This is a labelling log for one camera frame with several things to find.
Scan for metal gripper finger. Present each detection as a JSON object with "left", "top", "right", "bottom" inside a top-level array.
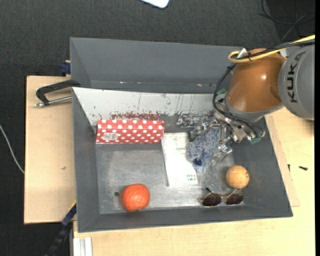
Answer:
[
  {"left": 189, "top": 117, "right": 219, "bottom": 141},
  {"left": 210, "top": 144, "right": 234, "bottom": 166}
]

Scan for blue and white cloth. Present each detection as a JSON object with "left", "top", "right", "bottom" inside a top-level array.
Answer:
[{"left": 185, "top": 127, "right": 226, "bottom": 174}]

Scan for pale yellow ball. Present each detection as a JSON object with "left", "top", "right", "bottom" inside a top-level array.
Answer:
[{"left": 225, "top": 164, "right": 250, "bottom": 190}]

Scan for sunglasses with brown lenses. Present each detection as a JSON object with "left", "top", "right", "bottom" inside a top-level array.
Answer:
[{"left": 199, "top": 187, "right": 245, "bottom": 208}]

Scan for red box with white dots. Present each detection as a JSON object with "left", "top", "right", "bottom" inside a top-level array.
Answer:
[{"left": 95, "top": 119, "right": 166, "bottom": 145}]

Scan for grey metal bin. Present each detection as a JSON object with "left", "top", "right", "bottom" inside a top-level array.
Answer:
[{"left": 69, "top": 36, "right": 294, "bottom": 233}]

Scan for orange fruit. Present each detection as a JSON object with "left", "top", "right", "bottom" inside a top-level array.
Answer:
[{"left": 120, "top": 183, "right": 151, "bottom": 213}]

